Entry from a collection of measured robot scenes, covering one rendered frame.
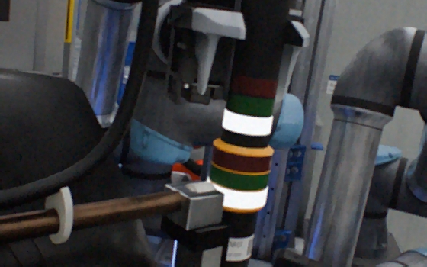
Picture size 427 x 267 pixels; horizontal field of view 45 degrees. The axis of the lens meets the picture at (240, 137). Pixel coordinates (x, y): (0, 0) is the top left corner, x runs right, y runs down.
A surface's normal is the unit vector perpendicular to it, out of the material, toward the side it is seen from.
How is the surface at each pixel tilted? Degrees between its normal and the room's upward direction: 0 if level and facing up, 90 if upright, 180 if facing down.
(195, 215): 90
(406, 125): 90
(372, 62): 74
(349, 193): 79
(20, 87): 37
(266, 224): 90
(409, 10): 89
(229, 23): 42
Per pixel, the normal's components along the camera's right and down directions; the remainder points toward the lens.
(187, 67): 0.32, 0.25
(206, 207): 0.68, 0.26
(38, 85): 0.62, -0.66
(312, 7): -0.09, 0.21
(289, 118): 0.47, -0.07
